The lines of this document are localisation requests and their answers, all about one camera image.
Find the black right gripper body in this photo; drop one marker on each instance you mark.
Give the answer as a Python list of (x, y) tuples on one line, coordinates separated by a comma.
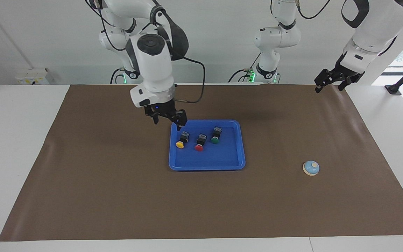
[(164, 110)]

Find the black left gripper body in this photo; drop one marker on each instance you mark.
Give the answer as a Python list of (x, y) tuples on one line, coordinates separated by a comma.
[(338, 74)]

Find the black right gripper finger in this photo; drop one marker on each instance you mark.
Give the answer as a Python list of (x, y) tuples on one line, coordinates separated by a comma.
[(155, 119), (180, 126)]

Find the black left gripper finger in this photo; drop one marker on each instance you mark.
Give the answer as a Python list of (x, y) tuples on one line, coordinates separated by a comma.
[(318, 88), (344, 85)]

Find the yellow push button switch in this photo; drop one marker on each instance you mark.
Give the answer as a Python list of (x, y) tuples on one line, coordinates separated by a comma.
[(182, 140)]

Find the red push button switch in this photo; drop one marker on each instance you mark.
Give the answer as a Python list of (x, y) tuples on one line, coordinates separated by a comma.
[(200, 143)]

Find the green push button switch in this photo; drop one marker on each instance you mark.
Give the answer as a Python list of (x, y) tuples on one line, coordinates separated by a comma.
[(216, 136)]

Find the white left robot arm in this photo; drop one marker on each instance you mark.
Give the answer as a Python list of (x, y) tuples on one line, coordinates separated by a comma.
[(376, 28)]

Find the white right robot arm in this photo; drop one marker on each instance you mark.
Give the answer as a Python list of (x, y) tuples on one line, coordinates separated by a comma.
[(152, 59)]

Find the blue plastic tray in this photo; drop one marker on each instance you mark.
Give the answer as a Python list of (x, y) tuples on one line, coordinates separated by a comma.
[(219, 157)]

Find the light blue desk bell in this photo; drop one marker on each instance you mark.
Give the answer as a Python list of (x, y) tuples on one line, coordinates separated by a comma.
[(311, 168)]

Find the brown table mat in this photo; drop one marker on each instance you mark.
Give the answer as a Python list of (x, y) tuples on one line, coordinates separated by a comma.
[(201, 203)]

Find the white power strip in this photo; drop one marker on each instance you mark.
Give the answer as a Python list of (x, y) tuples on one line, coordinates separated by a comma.
[(30, 77)]

